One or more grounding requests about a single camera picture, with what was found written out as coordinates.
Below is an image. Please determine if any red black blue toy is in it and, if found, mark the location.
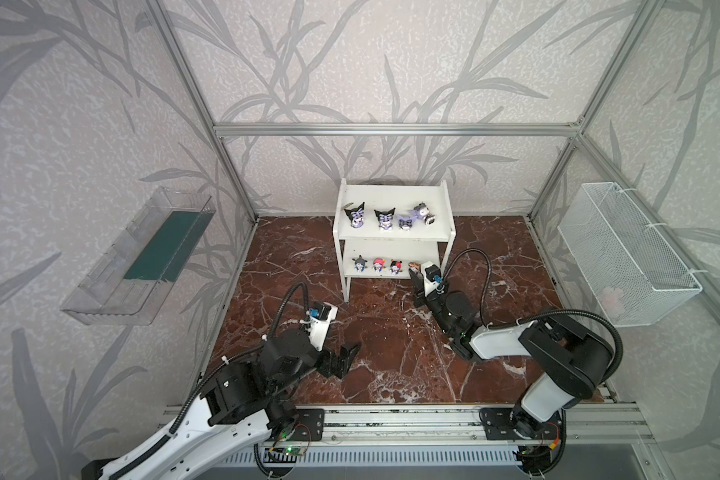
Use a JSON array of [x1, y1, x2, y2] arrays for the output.
[[390, 260, 402, 275]]

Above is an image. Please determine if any pink red blue toy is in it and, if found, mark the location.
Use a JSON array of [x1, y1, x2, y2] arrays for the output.
[[373, 258, 388, 273]]

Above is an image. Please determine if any purple winged figure toy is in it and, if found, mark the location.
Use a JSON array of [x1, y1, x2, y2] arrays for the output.
[[397, 215, 416, 231]]

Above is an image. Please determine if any grey blue penguin toy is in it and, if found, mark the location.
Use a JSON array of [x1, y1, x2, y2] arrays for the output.
[[353, 255, 368, 272]]

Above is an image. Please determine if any purple hat figure toy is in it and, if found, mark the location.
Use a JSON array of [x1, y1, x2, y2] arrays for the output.
[[411, 202, 436, 225]]

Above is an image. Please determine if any black purple figure toy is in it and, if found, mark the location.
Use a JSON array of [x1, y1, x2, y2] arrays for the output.
[[343, 202, 365, 229], [374, 208, 396, 231]]

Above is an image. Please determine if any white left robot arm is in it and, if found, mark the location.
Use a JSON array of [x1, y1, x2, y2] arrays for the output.
[[81, 282, 361, 479]]

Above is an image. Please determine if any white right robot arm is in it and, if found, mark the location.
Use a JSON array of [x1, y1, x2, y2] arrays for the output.
[[408, 262, 624, 440]]

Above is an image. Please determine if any white two-tier shelf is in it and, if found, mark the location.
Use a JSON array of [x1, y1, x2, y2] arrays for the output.
[[332, 179, 456, 301]]

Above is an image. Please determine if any pink toy in basket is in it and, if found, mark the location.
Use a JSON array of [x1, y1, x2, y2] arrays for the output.
[[598, 287, 626, 317]]

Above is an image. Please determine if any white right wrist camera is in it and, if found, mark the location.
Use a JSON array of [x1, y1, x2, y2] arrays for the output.
[[421, 262, 448, 297]]

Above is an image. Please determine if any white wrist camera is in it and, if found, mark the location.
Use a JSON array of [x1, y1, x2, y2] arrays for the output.
[[421, 262, 448, 297], [301, 301, 338, 351]]

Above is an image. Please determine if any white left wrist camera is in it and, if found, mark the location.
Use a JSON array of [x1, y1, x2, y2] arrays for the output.
[[301, 301, 338, 351]]

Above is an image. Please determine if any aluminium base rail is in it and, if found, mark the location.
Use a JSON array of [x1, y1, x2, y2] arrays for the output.
[[155, 403, 655, 448]]

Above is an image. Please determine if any aluminium frame horizontal bar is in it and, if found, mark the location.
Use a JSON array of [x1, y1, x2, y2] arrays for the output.
[[212, 123, 579, 138]]

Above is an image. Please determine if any white wire mesh basket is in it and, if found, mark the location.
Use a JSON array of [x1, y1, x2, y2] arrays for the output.
[[558, 182, 703, 327]]

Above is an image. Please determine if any clear plastic wall bin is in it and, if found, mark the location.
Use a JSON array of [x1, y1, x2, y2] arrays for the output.
[[61, 187, 216, 326]]

